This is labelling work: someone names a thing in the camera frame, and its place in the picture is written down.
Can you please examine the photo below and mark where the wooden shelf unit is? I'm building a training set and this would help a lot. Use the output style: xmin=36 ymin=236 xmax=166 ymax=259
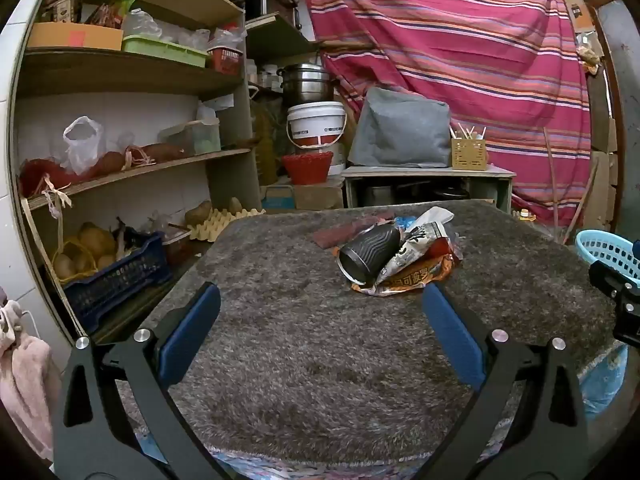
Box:
xmin=15 ymin=0 xmax=267 ymax=341

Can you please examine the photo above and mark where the red green snack packet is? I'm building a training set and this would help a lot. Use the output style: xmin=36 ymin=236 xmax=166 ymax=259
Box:
xmin=85 ymin=0 xmax=139 ymax=29

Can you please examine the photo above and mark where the grey shaggy rug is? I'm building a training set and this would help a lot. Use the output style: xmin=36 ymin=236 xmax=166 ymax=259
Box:
xmin=115 ymin=199 xmax=618 ymax=461

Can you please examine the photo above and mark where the low wooden cabinet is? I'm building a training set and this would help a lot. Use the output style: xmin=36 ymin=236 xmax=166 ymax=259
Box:
xmin=341 ymin=164 xmax=517 ymax=214

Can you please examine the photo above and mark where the stack of flat cardboard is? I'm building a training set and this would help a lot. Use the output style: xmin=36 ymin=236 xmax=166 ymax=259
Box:
xmin=581 ymin=75 xmax=622 ymax=247

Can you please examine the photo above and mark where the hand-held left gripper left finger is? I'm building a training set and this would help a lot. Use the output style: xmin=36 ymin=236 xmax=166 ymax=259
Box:
xmin=52 ymin=281 xmax=223 ymax=480

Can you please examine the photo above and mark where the yellow net bag of potatoes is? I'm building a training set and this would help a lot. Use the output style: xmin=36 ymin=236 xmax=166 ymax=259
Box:
xmin=52 ymin=221 xmax=119 ymax=282

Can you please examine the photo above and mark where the orange snack wrapper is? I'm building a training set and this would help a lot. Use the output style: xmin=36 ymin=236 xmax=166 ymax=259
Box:
xmin=350 ymin=237 xmax=464 ymax=297

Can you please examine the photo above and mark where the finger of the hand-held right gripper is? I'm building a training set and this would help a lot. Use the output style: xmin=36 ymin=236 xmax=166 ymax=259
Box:
xmin=588 ymin=258 xmax=640 ymax=307

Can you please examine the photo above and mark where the blue plastic crate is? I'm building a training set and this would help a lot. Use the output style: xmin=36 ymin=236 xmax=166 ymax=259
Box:
xmin=62 ymin=231 xmax=173 ymax=336

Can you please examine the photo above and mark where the steel steamer pot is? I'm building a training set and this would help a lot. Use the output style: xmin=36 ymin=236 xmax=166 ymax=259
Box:
xmin=277 ymin=62 xmax=335 ymax=107

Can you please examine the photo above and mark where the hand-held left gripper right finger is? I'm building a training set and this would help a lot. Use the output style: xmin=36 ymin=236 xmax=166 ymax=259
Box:
xmin=421 ymin=281 xmax=590 ymax=480

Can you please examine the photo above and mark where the red woven basket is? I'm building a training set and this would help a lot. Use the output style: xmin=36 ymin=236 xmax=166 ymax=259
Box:
xmin=281 ymin=151 xmax=334 ymax=186

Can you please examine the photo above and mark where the black ribbed cup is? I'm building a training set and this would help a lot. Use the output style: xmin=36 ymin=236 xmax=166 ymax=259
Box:
xmin=338 ymin=225 xmax=402 ymax=285

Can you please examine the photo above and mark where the cardboard egg tray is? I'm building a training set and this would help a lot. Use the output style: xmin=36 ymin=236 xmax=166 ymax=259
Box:
xmin=187 ymin=207 xmax=267 ymax=242

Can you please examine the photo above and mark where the small red plastic basket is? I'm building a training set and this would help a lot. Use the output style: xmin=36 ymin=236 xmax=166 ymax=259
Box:
xmin=207 ymin=46 xmax=245 ymax=76

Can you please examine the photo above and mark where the green plastic tray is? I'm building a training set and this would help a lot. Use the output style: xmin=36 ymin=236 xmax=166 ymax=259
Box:
xmin=121 ymin=35 xmax=209 ymax=69

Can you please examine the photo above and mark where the large potato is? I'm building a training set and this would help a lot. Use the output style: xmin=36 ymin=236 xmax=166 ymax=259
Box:
xmin=184 ymin=200 xmax=214 ymax=226

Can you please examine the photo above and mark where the yellow cardboard box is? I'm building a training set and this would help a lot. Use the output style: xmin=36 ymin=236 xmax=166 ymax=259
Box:
xmin=27 ymin=22 xmax=124 ymax=52

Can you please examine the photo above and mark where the long sweet potato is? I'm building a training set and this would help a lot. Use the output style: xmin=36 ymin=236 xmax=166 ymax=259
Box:
xmin=127 ymin=143 xmax=186 ymax=164

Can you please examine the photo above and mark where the grey fabric cover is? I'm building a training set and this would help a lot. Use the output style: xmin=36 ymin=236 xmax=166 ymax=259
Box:
xmin=347 ymin=86 xmax=452 ymax=169

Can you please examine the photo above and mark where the crumpled clear plastic bag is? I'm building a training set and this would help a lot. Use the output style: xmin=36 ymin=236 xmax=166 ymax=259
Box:
xmin=122 ymin=8 xmax=164 ymax=41

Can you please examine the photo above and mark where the white plastic bucket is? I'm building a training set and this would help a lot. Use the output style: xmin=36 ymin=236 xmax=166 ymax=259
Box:
xmin=286 ymin=101 xmax=349 ymax=153

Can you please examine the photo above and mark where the white plastic bag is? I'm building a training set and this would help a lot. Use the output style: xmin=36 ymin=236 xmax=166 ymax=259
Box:
xmin=62 ymin=116 xmax=105 ymax=176

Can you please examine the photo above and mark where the steel cooking pot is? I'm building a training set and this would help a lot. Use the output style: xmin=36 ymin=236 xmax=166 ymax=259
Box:
xmin=362 ymin=185 xmax=397 ymax=209

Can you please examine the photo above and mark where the short sweet potato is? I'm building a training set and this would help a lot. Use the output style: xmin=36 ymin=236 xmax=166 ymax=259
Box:
xmin=89 ymin=152 xmax=127 ymax=176

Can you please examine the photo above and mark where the wooden framed door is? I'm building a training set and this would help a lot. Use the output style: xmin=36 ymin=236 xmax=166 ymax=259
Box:
xmin=584 ymin=0 xmax=640 ymax=242

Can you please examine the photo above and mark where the black frying pan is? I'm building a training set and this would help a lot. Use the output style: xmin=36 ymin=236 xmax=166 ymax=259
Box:
xmin=431 ymin=186 xmax=472 ymax=202

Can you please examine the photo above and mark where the dark red packet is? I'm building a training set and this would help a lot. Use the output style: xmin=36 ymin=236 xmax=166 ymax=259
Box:
xmin=312 ymin=215 xmax=396 ymax=250

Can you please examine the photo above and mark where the bamboo chopstick holder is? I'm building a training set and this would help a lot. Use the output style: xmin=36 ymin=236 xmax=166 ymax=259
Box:
xmin=451 ymin=136 xmax=490 ymax=171

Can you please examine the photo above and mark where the small blue box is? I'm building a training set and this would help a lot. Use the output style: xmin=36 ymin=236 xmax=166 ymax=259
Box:
xmin=261 ymin=185 xmax=296 ymax=211

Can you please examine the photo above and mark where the bunch of chopsticks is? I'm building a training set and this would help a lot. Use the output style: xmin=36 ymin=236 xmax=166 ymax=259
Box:
xmin=450 ymin=122 xmax=489 ymax=141

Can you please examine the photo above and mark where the red net bag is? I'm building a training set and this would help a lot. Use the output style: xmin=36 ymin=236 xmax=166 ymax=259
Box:
xmin=19 ymin=159 xmax=82 ymax=197

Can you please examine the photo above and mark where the white printed snack wrapper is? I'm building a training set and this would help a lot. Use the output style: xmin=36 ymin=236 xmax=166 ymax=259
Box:
xmin=375 ymin=222 xmax=451 ymax=286

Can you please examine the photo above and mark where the large yellow oil jug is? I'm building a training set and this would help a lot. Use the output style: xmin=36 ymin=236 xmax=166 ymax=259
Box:
xmin=249 ymin=100 xmax=281 ymax=187

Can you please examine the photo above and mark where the narrow wooden shelf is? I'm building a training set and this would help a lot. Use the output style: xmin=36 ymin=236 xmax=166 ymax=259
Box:
xmin=244 ymin=0 xmax=326 ymax=63

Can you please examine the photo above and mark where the clear plastic container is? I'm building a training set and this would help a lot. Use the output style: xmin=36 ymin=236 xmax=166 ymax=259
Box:
xmin=159 ymin=117 xmax=222 ymax=157

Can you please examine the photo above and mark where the pink towel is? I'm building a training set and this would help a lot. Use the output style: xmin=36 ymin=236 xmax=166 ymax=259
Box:
xmin=0 ymin=287 xmax=57 ymax=462

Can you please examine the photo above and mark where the brown cardboard box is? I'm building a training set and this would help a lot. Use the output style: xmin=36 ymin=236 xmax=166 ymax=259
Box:
xmin=292 ymin=179 xmax=346 ymax=210

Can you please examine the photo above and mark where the toaster oven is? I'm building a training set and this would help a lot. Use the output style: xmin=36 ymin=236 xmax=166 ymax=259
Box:
xmin=259 ymin=0 xmax=304 ymax=31

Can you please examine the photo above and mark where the light blue plastic basket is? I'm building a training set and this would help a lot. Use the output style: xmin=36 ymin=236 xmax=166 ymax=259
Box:
xmin=574 ymin=230 xmax=640 ymax=282

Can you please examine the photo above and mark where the red striped cloth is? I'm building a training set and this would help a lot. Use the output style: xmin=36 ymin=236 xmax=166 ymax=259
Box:
xmin=298 ymin=0 xmax=594 ymax=229

